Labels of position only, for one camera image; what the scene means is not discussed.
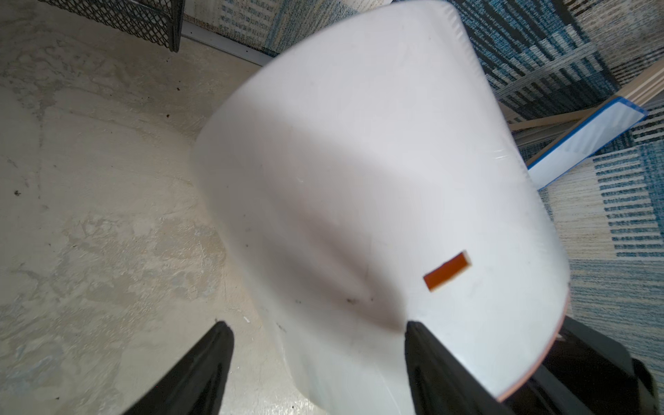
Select black wire shelf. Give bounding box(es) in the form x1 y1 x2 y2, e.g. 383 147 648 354
45 0 185 53

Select white board on easel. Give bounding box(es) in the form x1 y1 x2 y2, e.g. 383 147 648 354
505 72 664 191

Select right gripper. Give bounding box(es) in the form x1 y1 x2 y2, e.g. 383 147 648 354
503 316 659 414

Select white round drawer cabinet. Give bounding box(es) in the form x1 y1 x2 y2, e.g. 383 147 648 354
192 1 570 414

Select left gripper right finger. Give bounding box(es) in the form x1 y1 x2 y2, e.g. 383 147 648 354
405 321 511 414

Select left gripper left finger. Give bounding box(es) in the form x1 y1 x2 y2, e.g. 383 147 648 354
126 322 234 415

